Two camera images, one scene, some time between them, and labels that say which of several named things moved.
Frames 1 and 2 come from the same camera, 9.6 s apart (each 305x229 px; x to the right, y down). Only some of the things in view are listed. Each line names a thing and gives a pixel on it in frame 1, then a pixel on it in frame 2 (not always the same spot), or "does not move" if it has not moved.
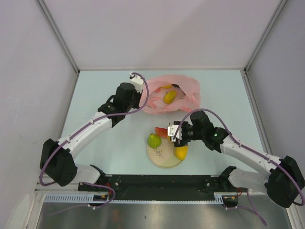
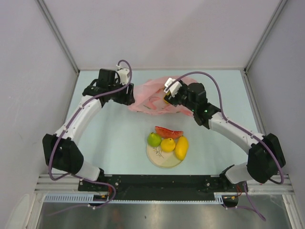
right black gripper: x=184 y=141 -> x=173 y=100
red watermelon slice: x=162 y=131 does not move
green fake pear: x=154 y=140 does not move
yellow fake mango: x=181 y=152 does not move
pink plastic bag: x=171 y=93 does not move
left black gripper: x=138 y=95 -> x=127 y=99
